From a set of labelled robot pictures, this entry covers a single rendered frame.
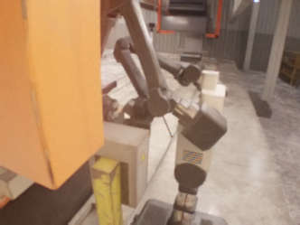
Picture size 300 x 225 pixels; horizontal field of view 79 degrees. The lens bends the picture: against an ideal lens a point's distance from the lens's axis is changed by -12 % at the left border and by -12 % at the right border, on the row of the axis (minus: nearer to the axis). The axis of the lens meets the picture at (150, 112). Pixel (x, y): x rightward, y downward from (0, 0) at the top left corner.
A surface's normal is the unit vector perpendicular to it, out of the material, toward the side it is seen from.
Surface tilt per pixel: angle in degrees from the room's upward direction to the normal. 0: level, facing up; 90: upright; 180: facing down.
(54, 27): 90
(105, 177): 90
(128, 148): 90
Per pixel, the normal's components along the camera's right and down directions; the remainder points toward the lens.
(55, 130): 0.94, 0.16
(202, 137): -0.35, 0.35
